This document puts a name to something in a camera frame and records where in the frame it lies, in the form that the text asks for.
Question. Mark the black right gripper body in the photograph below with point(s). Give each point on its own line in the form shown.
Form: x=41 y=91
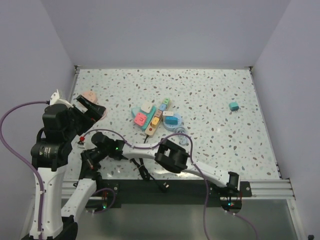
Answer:
x=93 y=160

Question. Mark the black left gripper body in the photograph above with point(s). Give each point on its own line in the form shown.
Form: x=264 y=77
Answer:
x=79 y=124

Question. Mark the pink round socket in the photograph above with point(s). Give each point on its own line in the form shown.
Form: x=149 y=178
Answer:
x=90 y=96

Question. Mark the pink square adapter plug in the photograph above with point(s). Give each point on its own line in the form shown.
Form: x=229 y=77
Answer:
x=140 y=119

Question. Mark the teal triangular power socket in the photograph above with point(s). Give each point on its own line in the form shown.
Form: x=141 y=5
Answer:
x=150 y=115

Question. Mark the yellow cube plug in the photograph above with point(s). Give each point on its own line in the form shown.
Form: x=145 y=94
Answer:
x=155 y=121

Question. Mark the blue square adapter plug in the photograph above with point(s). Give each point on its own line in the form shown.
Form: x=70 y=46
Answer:
x=171 y=120

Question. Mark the teal cube plug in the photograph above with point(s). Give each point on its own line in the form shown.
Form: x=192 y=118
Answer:
x=233 y=106

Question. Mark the beige power strip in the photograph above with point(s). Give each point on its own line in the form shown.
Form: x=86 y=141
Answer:
x=150 y=130

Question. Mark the light blue round socket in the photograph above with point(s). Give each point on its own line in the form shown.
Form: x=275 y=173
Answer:
x=171 y=127

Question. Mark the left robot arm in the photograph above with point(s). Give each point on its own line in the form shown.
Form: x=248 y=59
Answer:
x=50 y=159

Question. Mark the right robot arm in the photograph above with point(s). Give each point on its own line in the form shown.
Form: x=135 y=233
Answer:
x=169 y=155

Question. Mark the white square adapter plug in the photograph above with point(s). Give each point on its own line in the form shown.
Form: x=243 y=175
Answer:
x=146 y=107

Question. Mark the tan cube plug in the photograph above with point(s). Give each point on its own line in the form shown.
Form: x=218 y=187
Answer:
x=159 y=113

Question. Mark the light blue cube plug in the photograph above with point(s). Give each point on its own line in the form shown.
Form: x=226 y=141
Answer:
x=162 y=107

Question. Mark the green cube plug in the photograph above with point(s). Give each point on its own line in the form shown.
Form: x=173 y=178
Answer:
x=166 y=101

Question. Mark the white flat adapter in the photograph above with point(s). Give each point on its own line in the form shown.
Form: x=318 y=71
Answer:
x=168 y=113

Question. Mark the white red wrist camera mount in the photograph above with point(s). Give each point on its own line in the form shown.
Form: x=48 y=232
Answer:
x=82 y=144

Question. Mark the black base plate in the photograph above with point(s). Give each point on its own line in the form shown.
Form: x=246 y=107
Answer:
x=164 y=192

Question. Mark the aluminium frame rail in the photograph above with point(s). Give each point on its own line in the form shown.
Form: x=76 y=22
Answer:
x=197 y=131

